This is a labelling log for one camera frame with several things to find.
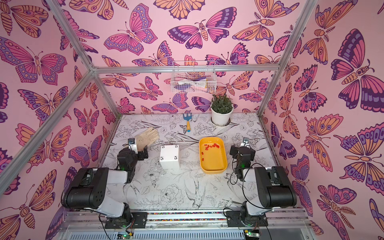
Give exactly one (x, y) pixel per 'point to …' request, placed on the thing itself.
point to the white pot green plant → (221, 110)
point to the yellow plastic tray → (213, 155)
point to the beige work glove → (148, 137)
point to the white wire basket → (193, 82)
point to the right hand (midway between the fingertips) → (244, 146)
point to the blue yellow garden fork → (188, 117)
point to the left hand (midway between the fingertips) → (140, 144)
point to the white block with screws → (169, 156)
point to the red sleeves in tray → (206, 148)
